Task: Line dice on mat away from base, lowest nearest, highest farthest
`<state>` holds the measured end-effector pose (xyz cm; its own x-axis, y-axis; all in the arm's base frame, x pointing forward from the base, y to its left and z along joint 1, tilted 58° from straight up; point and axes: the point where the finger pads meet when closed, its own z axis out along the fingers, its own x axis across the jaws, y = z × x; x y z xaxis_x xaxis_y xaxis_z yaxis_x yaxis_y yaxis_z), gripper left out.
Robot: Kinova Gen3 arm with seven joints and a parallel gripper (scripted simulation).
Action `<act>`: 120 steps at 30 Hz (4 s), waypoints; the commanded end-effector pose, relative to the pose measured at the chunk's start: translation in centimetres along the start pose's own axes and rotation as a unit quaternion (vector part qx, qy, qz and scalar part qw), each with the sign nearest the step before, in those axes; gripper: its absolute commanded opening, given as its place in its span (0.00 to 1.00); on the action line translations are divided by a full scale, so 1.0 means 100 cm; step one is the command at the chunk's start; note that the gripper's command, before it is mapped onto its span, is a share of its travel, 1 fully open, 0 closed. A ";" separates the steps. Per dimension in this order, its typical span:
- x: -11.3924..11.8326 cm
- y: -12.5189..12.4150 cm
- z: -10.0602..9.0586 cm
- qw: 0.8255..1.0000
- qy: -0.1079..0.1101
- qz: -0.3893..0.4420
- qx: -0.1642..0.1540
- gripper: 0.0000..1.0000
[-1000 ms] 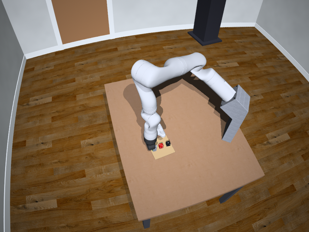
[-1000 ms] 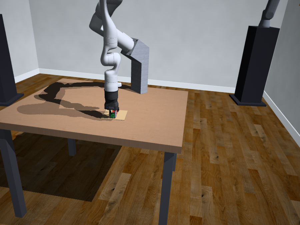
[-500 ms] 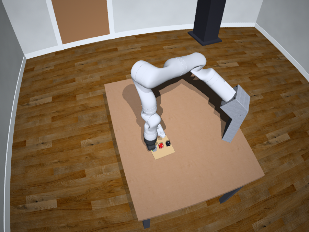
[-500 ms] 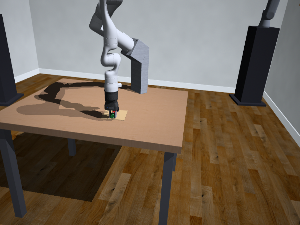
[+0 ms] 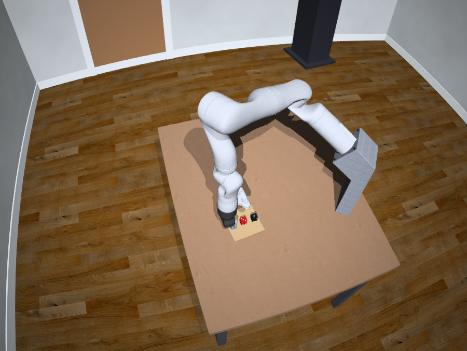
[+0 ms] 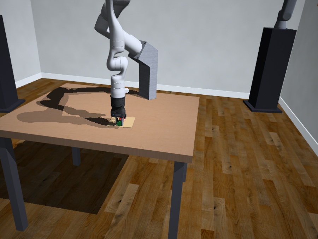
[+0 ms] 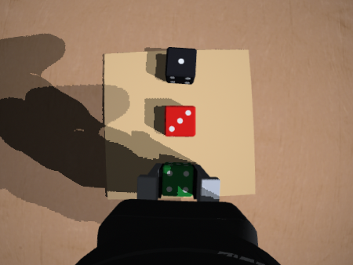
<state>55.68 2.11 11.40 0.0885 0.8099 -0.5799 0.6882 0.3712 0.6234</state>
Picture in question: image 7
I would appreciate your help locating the tan flat mat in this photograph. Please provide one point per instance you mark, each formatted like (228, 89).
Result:
(135, 95)

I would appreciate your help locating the red die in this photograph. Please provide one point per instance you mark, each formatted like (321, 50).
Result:
(180, 121)

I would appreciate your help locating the dark green die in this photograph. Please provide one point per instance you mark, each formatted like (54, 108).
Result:
(177, 179)

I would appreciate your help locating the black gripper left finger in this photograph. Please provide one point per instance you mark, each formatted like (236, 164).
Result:
(149, 187)

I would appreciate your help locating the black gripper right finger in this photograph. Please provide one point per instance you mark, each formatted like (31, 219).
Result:
(208, 187)

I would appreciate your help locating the black die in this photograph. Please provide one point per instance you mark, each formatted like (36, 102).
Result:
(180, 65)

